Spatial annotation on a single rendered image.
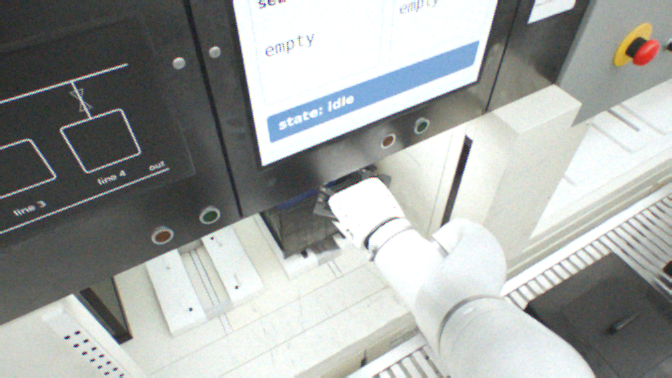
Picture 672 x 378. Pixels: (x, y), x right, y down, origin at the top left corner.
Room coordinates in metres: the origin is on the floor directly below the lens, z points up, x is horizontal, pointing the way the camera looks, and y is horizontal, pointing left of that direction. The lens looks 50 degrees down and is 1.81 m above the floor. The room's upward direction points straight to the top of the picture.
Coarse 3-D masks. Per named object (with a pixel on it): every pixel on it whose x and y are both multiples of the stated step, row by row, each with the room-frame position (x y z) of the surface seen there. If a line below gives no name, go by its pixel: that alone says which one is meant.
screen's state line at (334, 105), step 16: (464, 48) 0.45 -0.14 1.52; (416, 64) 0.42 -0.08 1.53; (432, 64) 0.43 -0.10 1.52; (448, 64) 0.44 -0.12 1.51; (464, 64) 0.45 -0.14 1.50; (368, 80) 0.39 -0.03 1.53; (384, 80) 0.40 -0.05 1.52; (400, 80) 0.41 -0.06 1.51; (416, 80) 0.42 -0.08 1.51; (432, 80) 0.43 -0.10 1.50; (336, 96) 0.37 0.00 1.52; (352, 96) 0.38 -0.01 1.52; (368, 96) 0.39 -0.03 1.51; (384, 96) 0.40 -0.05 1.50; (288, 112) 0.34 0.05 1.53; (304, 112) 0.35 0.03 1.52; (320, 112) 0.36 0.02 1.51; (336, 112) 0.37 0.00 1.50; (272, 128) 0.33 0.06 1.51; (288, 128) 0.34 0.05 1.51; (304, 128) 0.35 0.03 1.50
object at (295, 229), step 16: (336, 192) 0.61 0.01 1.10; (272, 208) 0.55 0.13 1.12; (288, 208) 0.55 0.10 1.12; (304, 208) 0.57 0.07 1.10; (272, 224) 0.58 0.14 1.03; (288, 224) 0.55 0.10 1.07; (304, 224) 0.57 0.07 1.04; (320, 224) 0.59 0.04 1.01; (288, 240) 0.55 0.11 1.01; (304, 240) 0.57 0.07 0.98; (320, 240) 0.59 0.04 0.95; (288, 256) 0.55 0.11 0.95; (304, 256) 0.58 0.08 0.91
